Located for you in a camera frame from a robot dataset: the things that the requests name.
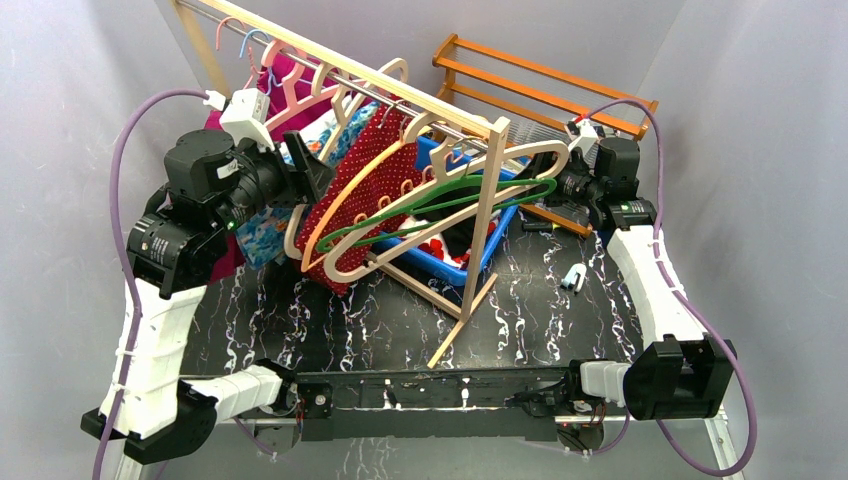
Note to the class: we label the black yellow marker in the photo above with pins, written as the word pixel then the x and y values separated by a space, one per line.
pixel 539 227

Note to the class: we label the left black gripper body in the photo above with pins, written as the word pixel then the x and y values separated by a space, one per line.
pixel 299 175

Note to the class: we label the black base frame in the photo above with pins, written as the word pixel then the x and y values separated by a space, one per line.
pixel 536 404

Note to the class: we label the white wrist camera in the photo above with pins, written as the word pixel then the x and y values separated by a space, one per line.
pixel 584 137
pixel 243 116

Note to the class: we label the orange wooden shoe rack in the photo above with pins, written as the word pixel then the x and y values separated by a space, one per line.
pixel 550 86

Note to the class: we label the green velvet hanger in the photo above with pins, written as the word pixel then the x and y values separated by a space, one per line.
pixel 435 199

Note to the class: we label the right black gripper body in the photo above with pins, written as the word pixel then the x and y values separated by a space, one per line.
pixel 569 182

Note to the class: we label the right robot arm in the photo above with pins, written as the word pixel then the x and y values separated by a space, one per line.
pixel 683 371

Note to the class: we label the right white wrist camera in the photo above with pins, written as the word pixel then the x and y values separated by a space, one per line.
pixel 584 137

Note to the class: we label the cream wooden hanger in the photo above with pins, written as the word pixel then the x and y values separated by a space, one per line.
pixel 486 166
pixel 350 105

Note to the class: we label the white plastic clip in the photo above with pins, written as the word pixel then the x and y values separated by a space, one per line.
pixel 575 278

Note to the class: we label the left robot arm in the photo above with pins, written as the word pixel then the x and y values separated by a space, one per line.
pixel 215 184

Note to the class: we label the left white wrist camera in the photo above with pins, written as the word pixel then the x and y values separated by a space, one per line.
pixel 243 116

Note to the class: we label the wooden clothes rack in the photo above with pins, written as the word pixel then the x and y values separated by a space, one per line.
pixel 336 75

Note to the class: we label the blue plastic bin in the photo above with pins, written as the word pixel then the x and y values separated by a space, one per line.
pixel 446 268

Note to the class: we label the black garment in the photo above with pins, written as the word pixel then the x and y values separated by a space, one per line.
pixel 458 237

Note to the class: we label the white red poppy garment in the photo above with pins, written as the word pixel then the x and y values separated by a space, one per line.
pixel 435 246

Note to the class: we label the blue floral garment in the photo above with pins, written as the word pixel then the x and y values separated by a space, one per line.
pixel 261 239

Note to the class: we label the magenta garment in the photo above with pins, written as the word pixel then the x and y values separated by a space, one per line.
pixel 226 266

